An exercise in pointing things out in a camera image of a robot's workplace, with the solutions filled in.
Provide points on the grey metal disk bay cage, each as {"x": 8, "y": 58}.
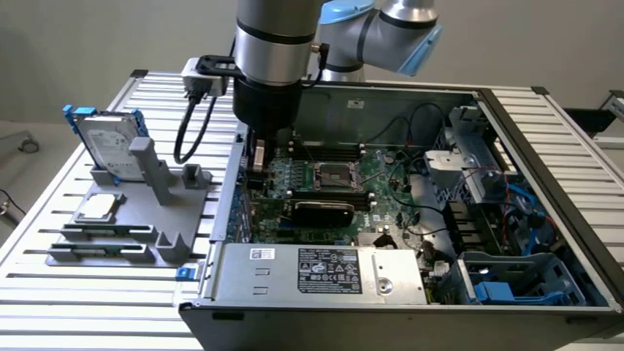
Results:
{"x": 468, "y": 164}

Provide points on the grey drive cage blue tray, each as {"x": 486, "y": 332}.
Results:
{"x": 516, "y": 278}

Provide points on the white label sticker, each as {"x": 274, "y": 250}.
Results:
{"x": 356, "y": 103}

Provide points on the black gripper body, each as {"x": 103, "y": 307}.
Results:
{"x": 266, "y": 106}

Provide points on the grey side table frame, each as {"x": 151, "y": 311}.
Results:
{"x": 602, "y": 113}

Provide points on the hard disk in blue carrier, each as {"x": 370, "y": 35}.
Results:
{"x": 110, "y": 146}

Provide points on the open black PC case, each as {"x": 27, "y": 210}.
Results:
{"x": 546, "y": 204}

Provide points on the blue case latch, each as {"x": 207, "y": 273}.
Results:
{"x": 187, "y": 273}

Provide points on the silver chipset heatsink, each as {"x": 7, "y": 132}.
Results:
{"x": 376, "y": 240}

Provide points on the black RAM slot bank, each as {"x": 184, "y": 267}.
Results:
{"x": 327, "y": 148}
{"x": 360, "y": 203}

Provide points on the silver power supply unit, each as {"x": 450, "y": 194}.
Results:
{"x": 322, "y": 274}

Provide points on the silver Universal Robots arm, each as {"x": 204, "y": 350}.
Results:
{"x": 272, "y": 44}

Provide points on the green motherboard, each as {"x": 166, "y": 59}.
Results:
{"x": 386, "y": 190}

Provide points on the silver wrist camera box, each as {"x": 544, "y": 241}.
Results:
{"x": 202, "y": 78}

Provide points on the silver CPU chip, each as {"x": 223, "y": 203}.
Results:
{"x": 99, "y": 206}

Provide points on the grey parts rack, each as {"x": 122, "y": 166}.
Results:
{"x": 136, "y": 219}

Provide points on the CPU socket with metal frame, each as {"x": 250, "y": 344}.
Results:
{"x": 339, "y": 176}

